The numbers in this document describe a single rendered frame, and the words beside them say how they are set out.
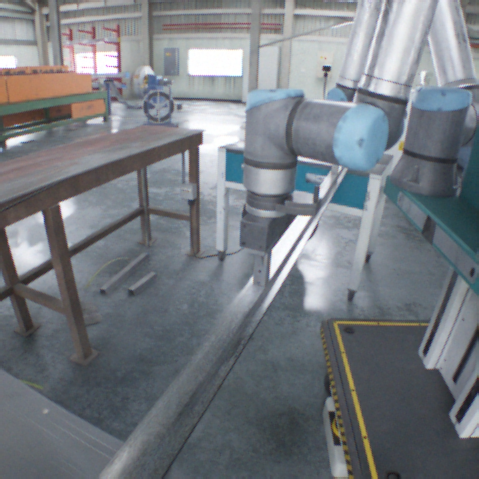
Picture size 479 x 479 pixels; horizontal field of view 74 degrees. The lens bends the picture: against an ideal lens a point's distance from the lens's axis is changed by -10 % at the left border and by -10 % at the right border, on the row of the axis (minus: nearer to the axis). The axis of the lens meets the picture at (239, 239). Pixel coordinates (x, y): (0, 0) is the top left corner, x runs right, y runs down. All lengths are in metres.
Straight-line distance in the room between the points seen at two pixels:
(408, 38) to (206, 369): 0.57
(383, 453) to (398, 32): 0.92
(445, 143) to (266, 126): 0.56
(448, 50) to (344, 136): 0.76
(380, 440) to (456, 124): 0.83
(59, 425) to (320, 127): 0.52
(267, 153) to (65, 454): 0.49
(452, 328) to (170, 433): 0.94
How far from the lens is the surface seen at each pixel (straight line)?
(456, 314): 1.17
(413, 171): 1.00
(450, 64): 1.19
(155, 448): 0.45
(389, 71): 0.61
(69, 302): 1.48
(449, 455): 1.10
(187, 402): 0.48
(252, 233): 0.58
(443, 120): 0.98
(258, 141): 0.56
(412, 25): 0.61
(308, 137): 0.51
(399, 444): 1.06
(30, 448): 0.52
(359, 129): 0.48
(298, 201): 0.58
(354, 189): 1.78
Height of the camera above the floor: 1.14
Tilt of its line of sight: 26 degrees down
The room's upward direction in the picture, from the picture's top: 2 degrees clockwise
